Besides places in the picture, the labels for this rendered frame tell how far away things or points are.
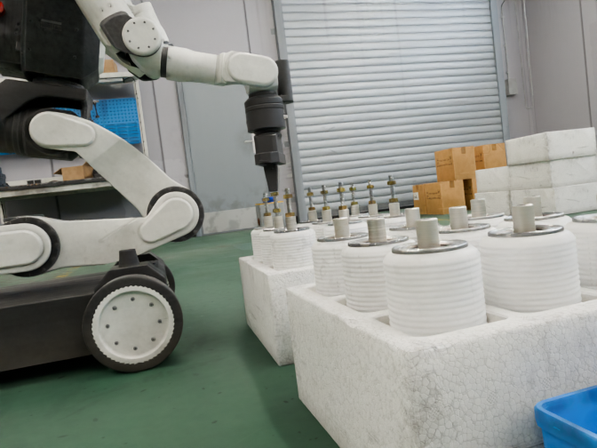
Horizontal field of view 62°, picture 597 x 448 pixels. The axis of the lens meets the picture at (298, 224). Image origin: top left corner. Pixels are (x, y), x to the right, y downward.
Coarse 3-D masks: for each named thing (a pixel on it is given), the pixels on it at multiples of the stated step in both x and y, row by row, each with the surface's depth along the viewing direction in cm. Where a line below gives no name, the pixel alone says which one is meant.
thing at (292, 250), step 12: (276, 240) 101; (288, 240) 100; (300, 240) 100; (312, 240) 102; (276, 252) 101; (288, 252) 100; (300, 252) 100; (276, 264) 102; (288, 264) 100; (300, 264) 100; (312, 264) 101
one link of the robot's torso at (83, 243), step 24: (168, 216) 123; (192, 216) 125; (72, 240) 122; (96, 240) 123; (120, 240) 123; (144, 240) 122; (168, 240) 124; (48, 264) 119; (72, 264) 122; (96, 264) 123
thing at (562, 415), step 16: (544, 400) 43; (560, 400) 43; (576, 400) 44; (592, 400) 44; (544, 416) 41; (560, 416) 43; (576, 416) 43; (592, 416) 44; (544, 432) 42; (560, 432) 39; (576, 432) 38; (592, 432) 37
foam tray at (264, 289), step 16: (256, 272) 108; (272, 272) 98; (288, 272) 96; (304, 272) 97; (256, 288) 110; (272, 288) 96; (256, 304) 114; (272, 304) 96; (256, 320) 117; (272, 320) 97; (288, 320) 96; (272, 336) 99; (288, 336) 96; (272, 352) 101; (288, 352) 97
